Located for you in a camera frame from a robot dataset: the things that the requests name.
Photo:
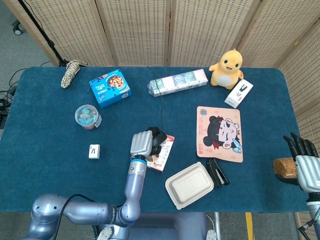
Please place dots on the small snack packet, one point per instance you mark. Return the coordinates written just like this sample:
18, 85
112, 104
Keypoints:
162, 160

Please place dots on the small white box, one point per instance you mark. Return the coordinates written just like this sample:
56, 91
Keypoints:
94, 151

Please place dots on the brown wooden cup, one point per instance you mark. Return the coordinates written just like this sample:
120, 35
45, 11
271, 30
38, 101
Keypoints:
283, 167

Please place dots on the clear jar of clips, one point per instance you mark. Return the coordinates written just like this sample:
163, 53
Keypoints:
87, 117

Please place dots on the woven folding screen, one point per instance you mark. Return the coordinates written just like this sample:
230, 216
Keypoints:
137, 30

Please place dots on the long white box black print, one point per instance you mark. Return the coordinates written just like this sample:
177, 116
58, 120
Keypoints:
237, 95

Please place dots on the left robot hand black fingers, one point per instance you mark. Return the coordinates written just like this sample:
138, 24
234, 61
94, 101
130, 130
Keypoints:
141, 143

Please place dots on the blue felt table cloth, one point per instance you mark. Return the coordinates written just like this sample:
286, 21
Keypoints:
50, 180

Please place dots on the black stapler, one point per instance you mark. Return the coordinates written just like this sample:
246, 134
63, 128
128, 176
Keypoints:
217, 175

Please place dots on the black caster wheel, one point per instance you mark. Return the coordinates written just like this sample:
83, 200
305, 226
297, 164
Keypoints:
17, 31

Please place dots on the black tripod stand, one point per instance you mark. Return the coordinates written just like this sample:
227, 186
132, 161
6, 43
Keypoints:
51, 44

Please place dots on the metal table leg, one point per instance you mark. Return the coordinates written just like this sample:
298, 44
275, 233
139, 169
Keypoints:
217, 225

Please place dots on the beige takeout container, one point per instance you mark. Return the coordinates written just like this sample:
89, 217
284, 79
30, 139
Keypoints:
190, 186

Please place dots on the blue cookie box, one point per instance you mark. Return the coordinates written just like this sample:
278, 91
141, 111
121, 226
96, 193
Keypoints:
110, 90

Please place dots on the multicolour tissue pack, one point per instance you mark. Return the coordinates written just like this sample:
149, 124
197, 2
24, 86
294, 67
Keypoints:
177, 82

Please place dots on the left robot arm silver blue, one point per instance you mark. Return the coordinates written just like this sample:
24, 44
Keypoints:
135, 185

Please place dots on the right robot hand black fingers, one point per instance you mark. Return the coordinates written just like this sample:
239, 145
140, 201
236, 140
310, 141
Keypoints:
306, 170

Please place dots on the black computer mouse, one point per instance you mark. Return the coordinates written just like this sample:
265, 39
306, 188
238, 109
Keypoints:
160, 137

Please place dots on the yellow strip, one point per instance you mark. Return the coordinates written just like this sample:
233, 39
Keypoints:
249, 225

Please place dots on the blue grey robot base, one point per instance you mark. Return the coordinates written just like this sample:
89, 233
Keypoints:
162, 225

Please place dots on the cartoon girl mouse pad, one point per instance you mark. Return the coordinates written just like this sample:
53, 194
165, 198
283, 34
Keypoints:
220, 135

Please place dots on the yellow plush toy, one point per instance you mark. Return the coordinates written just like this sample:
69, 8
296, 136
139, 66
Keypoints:
225, 75

